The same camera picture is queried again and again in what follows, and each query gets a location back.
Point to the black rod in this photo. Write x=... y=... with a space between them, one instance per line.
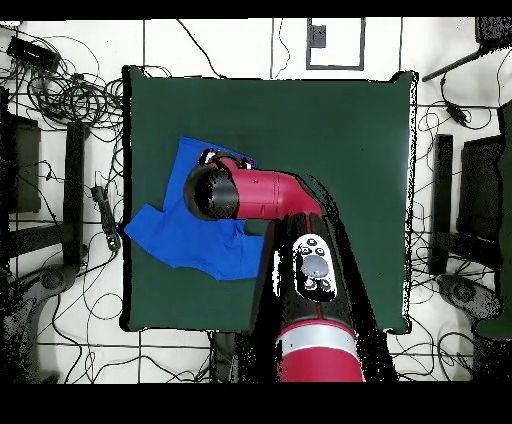
x=452 y=66

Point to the dark green fabric object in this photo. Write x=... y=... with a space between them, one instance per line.
x=506 y=240

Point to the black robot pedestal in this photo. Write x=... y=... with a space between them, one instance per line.
x=224 y=356

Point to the long black bar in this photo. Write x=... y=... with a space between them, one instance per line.
x=74 y=192
x=442 y=200

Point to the black flat panel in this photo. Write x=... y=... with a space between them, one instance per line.
x=24 y=168
x=480 y=188

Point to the black electronics box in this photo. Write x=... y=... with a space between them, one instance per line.
x=34 y=54

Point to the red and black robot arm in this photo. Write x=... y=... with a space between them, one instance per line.
x=264 y=192

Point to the black power strip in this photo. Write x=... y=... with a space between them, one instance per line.
x=106 y=218

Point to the blue GAME print t-shirt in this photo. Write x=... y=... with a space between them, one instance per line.
x=192 y=240

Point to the dark green table cloth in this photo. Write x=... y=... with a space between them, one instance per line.
x=320 y=120

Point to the grey rectangular floor frame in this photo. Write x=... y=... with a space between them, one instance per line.
x=362 y=44

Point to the black power adapter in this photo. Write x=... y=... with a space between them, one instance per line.
x=456 y=113

